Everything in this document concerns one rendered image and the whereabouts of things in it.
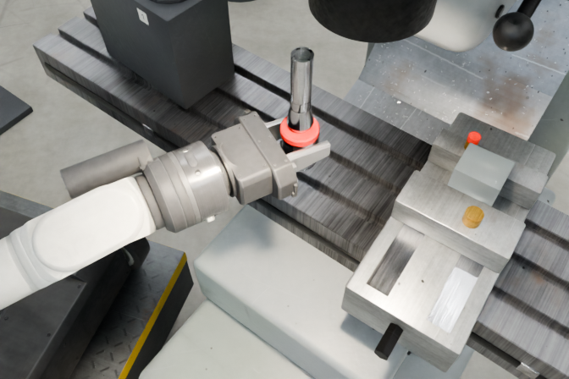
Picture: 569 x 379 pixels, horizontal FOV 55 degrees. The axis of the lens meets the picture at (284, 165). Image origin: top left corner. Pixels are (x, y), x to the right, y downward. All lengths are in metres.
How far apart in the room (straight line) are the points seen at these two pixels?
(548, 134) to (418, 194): 0.50
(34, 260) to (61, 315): 0.64
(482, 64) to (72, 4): 2.28
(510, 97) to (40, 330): 0.99
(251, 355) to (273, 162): 0.41
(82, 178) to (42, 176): 1.61
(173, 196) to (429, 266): 0.33
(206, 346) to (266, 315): 0.15
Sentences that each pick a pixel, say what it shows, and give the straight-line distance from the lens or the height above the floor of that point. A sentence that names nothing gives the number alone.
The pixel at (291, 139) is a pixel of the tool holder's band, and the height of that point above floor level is 1.16.
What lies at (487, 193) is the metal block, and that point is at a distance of 0.72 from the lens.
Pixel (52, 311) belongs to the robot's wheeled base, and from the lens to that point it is 1.24.
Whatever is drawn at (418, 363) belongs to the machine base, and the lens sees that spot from 1.56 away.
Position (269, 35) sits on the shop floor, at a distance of 2.60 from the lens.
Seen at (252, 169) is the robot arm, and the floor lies 1.16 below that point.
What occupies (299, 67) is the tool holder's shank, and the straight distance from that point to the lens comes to 0.57.
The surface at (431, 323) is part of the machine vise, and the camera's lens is 0.68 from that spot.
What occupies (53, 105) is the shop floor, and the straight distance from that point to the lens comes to 2.47.
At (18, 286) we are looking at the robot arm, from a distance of 0.62.
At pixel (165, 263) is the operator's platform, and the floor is 0.40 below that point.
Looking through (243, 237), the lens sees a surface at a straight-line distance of 0.89.
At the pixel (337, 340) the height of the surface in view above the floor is 0.89.
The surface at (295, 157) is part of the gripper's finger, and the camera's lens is 0.64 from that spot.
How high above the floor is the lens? 1.65
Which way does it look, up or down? 53 degrees down
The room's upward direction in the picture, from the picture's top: straight up
